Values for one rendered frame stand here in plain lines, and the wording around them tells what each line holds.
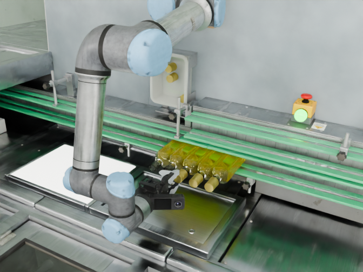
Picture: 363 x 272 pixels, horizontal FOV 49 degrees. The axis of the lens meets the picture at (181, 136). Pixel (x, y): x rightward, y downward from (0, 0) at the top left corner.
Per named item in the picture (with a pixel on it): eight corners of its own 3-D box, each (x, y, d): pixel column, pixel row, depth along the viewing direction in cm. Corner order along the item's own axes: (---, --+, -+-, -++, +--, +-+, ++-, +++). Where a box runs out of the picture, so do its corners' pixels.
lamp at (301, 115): (294, 119, 144) (292, 121, 142) (296, 107, 142) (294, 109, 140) (307, 121, 142) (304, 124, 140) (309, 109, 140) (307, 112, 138)
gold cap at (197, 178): (203, 183, 138) (197, 189, 134) (194, 181, 139) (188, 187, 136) (202, 174, 136) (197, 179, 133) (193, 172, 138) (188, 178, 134)
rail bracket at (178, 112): (182, 130, 162) (167, 142, 152) (184, 91, 155) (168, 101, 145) (189, 131, 161) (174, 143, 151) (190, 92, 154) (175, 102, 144)
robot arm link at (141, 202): (143, 206, 115) (144, 229, 119) (152, 198, 119) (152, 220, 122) (122, 199, 119) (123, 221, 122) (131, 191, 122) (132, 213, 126)
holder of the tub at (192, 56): (161, 107, 180) (152, 112, 174) (161, 46, 168) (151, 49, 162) (195, 114, 173) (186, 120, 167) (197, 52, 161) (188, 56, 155)
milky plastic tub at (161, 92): (160, 96, 177) (149, 102, 171) (160, 46, 168) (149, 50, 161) (195, 103, 170) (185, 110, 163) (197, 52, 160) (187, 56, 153)
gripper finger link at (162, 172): (166, 160, 138) (152, 176, 131) (181, 164, 135) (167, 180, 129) (167, 167, 140) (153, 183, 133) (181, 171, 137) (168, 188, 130)
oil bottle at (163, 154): (180, 144, 167) (153, 167, 149) (180, 133, 164) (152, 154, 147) (192, 148, 164) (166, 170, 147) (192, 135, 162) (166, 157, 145)
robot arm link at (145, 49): (190, -17, 136) (94, 31, 96) (231, -14, 131) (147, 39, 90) (191, 18, 143) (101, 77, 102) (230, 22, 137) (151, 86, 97)
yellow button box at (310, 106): (295, 114, 151) (290, 121, 145) (298, 95, 148) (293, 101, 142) (314, 118, 148) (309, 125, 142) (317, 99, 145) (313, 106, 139)
